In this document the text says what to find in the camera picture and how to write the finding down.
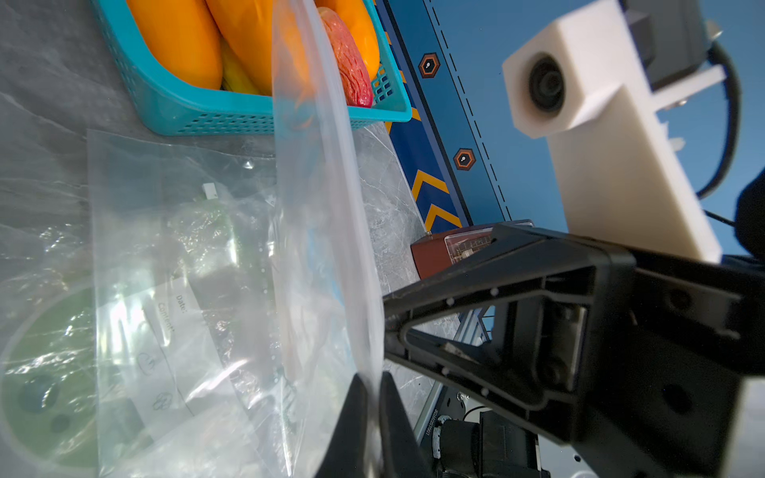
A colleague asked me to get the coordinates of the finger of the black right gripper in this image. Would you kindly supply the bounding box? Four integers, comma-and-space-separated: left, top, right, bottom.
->
384, 223, 636, 444

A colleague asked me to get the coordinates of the brown wedge stand clear plate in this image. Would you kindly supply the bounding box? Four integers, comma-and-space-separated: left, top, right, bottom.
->
410, 219, 534, 281

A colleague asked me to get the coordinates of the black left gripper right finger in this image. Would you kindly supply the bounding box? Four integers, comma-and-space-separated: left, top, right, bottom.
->
380, 372, 434, 478

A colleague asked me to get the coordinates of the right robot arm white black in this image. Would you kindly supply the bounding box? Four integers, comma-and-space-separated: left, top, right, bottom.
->
384, 223, 764, 477

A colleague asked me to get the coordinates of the clear labelled zip bag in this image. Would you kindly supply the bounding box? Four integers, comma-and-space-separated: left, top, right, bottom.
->
98, 278, 241, 420

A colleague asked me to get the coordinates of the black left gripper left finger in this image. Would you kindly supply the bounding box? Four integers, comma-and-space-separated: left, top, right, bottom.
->
315, 374, 369, 478

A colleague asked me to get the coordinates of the clear zip-top bag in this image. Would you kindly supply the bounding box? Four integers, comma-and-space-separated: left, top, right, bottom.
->
88, 1, 384, 477

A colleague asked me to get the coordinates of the teal plastic basket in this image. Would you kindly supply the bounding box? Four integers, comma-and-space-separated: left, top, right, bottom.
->
91, 1, 412, 137

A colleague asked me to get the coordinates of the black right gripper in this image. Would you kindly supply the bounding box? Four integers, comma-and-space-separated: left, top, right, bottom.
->
573, 252, 764, 477

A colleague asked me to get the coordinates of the green printed zip bag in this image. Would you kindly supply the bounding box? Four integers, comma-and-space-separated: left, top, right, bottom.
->
1, 285, 98, 477

